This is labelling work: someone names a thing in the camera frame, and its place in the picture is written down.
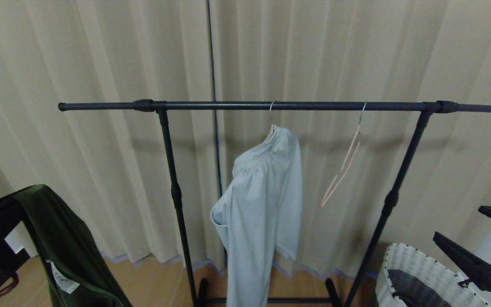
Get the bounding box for green garment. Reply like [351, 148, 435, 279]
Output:
[12, 184, 133, 307]

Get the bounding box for pink clothes hanger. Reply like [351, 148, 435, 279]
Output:
[320, 101, 368, 209]
[264, 101, 277, 144]

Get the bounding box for pale grey shorts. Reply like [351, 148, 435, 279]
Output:
[210, 125, 303, 307]

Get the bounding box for white laundry basket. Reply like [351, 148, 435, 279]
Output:
[375, 243, 491, 307]

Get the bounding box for black clothes rack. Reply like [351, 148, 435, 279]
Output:
[58, 99, 491, 307]

